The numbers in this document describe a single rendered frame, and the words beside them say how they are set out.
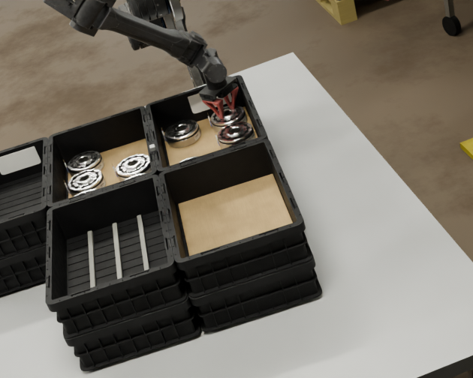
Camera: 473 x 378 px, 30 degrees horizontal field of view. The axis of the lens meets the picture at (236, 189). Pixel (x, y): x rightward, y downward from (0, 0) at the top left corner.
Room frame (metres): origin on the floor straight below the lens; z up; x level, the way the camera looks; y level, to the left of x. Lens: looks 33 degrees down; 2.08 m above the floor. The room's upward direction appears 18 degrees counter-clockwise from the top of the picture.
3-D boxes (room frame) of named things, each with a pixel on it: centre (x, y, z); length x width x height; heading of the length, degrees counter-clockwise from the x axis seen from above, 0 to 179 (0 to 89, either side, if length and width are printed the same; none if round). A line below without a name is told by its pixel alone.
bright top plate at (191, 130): (2.25, 0.10, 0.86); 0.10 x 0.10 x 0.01
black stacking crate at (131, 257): (1.73, 0.33, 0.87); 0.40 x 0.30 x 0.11; 0
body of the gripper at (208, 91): (2.25, -0.04, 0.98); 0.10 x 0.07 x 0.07; 130
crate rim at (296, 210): (1.74, 0.03, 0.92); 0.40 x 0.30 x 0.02; 0
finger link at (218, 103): (2.24, -0.03, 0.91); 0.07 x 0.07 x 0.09; 40
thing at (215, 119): (2.25, -0.04, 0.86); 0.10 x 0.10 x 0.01
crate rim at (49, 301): (1.73, 0.33, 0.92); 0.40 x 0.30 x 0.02; 0
